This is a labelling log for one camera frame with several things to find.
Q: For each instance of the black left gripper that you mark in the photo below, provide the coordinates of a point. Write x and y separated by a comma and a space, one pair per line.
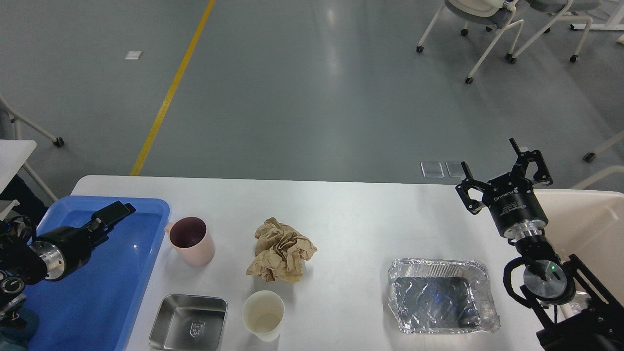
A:
66, 249

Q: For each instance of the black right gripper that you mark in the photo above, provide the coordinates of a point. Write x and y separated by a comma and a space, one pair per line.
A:
510, 199

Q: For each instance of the pink plastic mug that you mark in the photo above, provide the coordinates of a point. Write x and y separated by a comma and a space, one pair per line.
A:
192, 240

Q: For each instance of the stainless steel square tray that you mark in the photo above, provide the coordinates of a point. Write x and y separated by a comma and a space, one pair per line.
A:
188, 323

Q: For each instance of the aluminium foil container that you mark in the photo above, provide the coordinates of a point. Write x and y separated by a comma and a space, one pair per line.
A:
434, 296

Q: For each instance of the white paper cup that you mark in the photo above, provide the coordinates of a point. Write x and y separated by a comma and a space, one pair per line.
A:
262, 313

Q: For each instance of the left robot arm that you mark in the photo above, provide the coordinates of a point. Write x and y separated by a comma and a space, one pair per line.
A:
28, 258

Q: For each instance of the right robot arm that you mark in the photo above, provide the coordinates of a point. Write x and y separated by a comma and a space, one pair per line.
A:
538, 277

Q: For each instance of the floor outlet plate right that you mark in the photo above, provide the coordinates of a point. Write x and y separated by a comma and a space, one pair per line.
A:
455, 169

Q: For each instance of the floor outlet plate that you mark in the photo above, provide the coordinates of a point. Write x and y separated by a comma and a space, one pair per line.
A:
432, 169
455, 169

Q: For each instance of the floor outlet plate left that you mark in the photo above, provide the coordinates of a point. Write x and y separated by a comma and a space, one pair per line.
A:
432, 169

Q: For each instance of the beige plastic bin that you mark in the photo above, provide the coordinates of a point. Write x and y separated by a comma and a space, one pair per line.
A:
589, 224

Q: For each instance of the white chair leg with caster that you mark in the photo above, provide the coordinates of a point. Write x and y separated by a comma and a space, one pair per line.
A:
590, 156

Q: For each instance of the blue plastic tray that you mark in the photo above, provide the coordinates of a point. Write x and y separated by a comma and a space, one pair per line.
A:
94, 308

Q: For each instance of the white side table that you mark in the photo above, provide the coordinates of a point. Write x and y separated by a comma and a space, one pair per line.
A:
13, 155

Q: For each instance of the white grey chair left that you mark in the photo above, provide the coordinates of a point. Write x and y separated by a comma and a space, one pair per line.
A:
498, 15

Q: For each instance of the white grey chair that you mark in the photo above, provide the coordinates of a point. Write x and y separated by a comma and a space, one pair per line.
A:
498, 15
559, 10

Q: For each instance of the crumpled brown paper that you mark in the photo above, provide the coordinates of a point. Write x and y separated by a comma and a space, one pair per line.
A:
280, 252

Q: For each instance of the white grey chair right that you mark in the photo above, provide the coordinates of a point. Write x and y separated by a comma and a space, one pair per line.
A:
559, 10

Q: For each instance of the white desk base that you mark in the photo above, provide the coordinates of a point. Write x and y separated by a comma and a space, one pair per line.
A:
608, 17

